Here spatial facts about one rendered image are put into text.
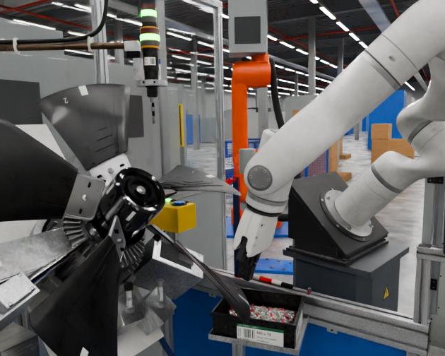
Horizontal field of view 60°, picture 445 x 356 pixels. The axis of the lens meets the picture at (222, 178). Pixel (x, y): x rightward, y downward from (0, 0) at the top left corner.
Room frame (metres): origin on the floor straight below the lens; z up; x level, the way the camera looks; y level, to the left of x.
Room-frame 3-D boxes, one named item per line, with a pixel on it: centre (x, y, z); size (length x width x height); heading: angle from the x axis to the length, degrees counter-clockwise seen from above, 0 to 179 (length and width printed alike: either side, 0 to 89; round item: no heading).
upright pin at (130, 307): (0.79, 0.21, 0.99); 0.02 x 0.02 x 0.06
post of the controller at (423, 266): (0.89, -0.48, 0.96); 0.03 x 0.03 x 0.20; 55
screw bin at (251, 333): (0.97, -0.09, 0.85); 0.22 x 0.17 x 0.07; 71
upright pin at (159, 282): (0.86, 0.15, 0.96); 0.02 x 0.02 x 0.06
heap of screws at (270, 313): (0.96, -0.09, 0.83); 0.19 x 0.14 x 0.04; 71
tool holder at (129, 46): (0.90, 0.17, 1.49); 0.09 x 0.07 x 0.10; 90
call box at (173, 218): (1.37, 0.19, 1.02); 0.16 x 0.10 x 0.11; 55
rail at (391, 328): (1.14, -0.13, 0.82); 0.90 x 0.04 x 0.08; 55
